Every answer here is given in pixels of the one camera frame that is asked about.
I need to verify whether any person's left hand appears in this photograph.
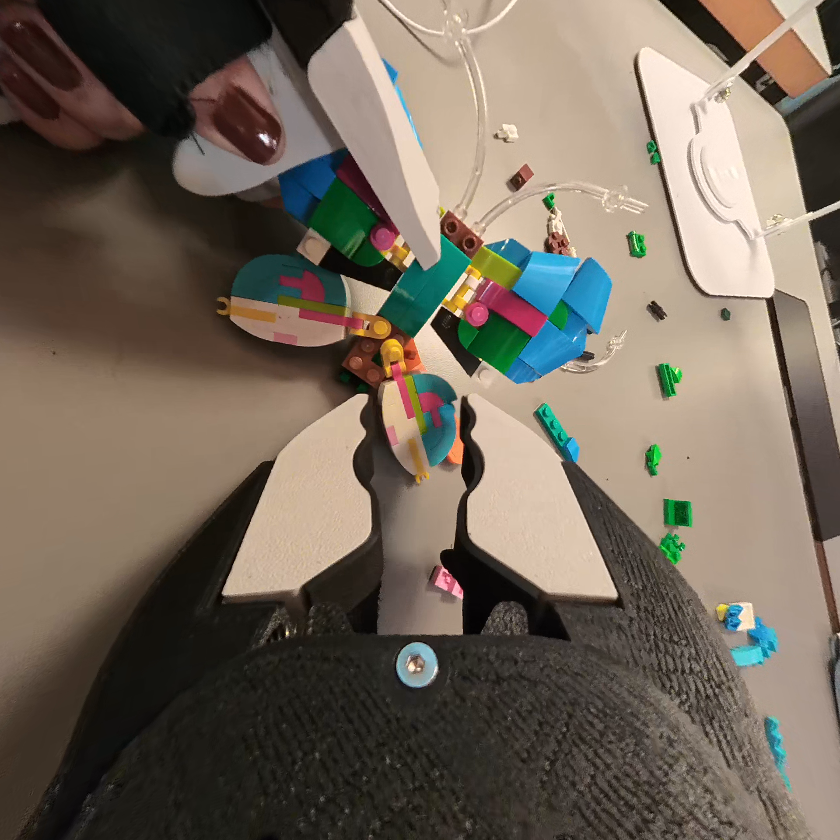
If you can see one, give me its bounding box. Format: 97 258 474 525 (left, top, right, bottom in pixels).
0 10 287 166

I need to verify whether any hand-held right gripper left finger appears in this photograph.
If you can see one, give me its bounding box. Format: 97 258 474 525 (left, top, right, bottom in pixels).
222 392 385 614

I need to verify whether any teal white lego wing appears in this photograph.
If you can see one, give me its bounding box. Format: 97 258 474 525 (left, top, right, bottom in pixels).
215 252 389 349
377 338 460 485

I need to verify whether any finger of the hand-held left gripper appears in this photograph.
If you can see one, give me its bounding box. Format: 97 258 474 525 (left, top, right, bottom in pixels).
307 13 442 271

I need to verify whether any teal lego plate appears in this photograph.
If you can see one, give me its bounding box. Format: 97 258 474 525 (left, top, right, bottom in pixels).
532 402 569 455

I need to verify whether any pile of mixed lego parts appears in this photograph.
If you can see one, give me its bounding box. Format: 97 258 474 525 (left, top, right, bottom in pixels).
714 599 793 790

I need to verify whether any white brown lego piece chain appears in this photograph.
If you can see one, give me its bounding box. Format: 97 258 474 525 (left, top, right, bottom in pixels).
545 206 576 258

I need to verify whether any colourful lego butterfly model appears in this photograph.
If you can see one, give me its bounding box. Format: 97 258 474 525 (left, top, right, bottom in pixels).
276 0 649 389

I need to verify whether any orange lego brick separator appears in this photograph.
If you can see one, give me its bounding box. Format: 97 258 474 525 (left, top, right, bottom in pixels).
394 333 466 468

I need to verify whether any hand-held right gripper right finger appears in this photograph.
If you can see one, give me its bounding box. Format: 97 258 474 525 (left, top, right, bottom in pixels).
441 392 622 608

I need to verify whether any white book stand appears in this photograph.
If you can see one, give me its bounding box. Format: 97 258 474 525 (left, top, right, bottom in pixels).
634 0 840 299

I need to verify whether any clear lego antenna piece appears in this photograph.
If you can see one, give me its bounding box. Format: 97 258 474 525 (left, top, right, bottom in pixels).
566 330 629 376

